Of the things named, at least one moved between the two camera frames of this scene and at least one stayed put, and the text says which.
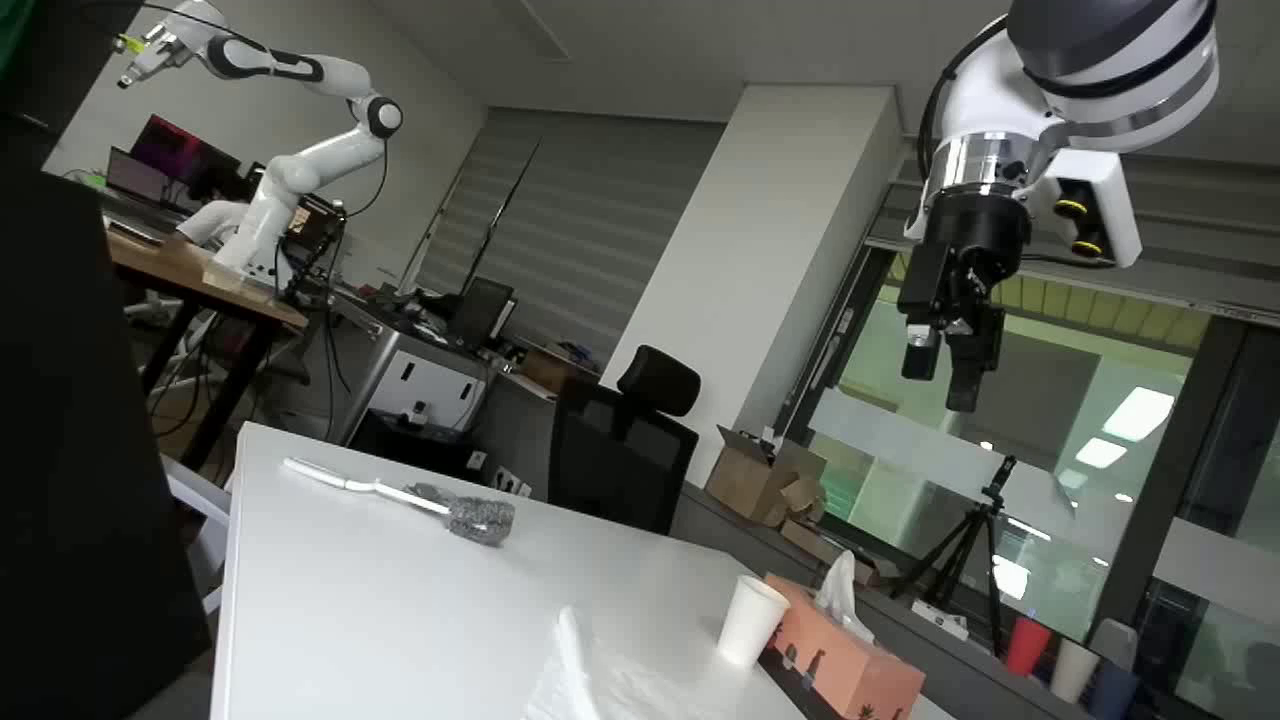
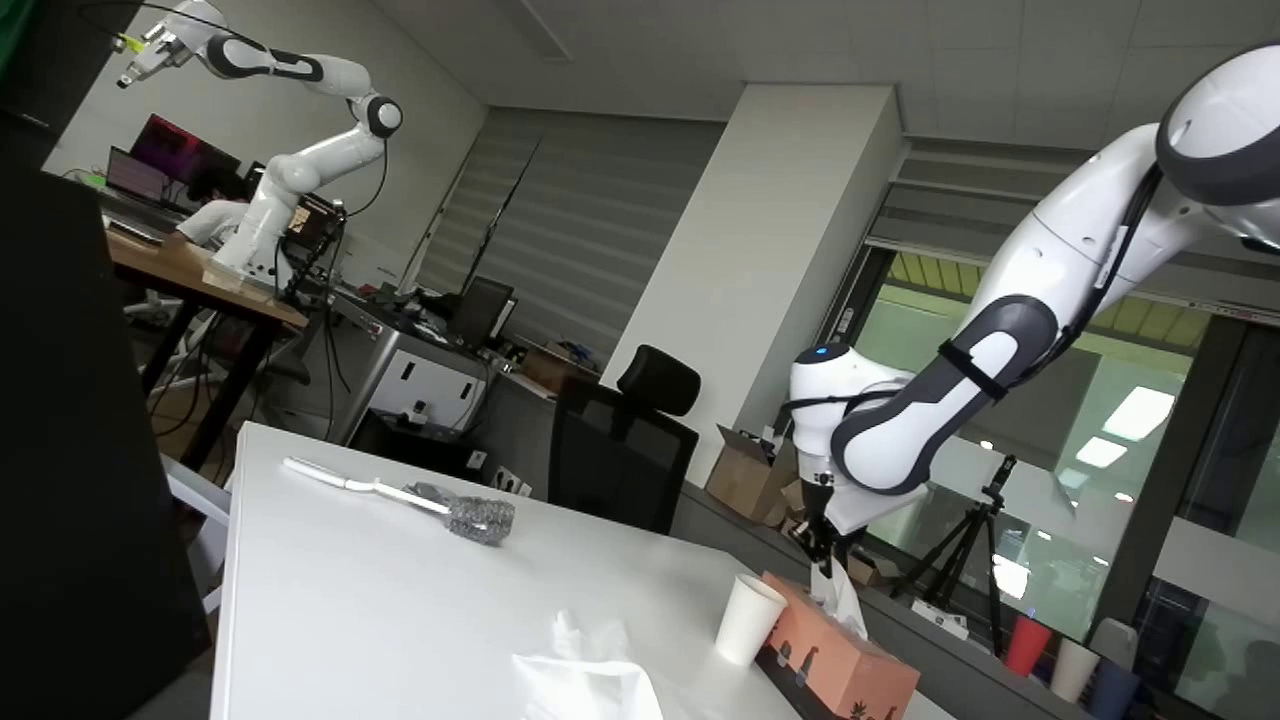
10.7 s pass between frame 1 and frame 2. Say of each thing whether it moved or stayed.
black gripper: moved
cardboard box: stayed
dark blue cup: stayed
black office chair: stayed
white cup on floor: stayed
